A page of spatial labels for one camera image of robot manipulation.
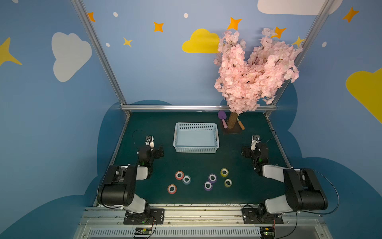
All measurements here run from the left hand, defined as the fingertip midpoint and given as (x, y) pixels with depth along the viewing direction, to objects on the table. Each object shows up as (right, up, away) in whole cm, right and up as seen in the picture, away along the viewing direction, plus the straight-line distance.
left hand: (154, 143), depth 94 cm
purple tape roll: (+37, -20, -7) cm, 43 cm away
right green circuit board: (+62, -42, -22) cm, 78 cm away
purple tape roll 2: (+34, -23, -10) cm, 42 cm away
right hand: (+65, -1, +1) cm, 65 cm away
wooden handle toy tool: (+63, +13, +20) cm, 67 cm away
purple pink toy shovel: (+50, +20, +26) cm, 59 cm away
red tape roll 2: (+13, -25, -11) cm, 30 cm away
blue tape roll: (+21, -20, -8) cm, 31 cm away
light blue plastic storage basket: (+26, +3, +13) cm, 29 cm away
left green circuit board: (0, -41, -23) cm, 46 cm away
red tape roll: (+17, -18, -6) cm, 26 cm away
